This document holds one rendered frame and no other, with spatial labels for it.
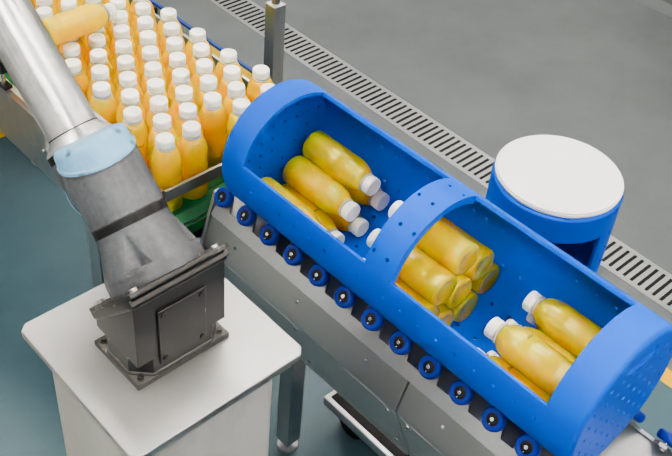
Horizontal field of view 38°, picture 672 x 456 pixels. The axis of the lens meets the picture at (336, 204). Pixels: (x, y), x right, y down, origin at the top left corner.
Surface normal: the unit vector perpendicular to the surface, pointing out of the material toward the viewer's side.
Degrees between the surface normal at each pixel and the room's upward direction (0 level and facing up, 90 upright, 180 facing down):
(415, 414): 71
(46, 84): 50
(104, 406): 0
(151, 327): 90
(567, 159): 0
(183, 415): 0
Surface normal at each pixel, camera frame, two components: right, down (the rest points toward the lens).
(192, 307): 0.68, 0.51
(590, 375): -0.44, -0.28
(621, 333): -0.04, -0.69
